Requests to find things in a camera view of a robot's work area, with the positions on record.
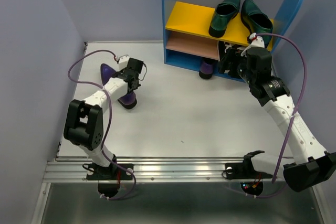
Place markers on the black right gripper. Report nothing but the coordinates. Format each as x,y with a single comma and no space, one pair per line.
230,56

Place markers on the purple loafer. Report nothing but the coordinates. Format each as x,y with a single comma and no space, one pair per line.
129,100
207,68

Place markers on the green loafer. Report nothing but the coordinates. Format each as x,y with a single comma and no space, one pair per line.
223,14
254,19

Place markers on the black sneaker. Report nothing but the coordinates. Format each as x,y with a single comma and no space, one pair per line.
222,48

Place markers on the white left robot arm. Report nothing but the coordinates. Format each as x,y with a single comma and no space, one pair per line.
84,121

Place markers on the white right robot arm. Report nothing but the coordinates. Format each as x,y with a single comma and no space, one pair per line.
311,163

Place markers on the blue and yellow shoe shelf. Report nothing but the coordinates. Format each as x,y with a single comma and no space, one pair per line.
186,40

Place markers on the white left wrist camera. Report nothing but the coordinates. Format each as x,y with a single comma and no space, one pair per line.
123,62

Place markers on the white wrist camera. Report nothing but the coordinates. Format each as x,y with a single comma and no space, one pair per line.
254,41
123,62

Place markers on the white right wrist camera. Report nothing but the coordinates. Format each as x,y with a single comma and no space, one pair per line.
254,41

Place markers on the aluminium mounting rail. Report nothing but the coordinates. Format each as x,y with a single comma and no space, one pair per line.
146,170

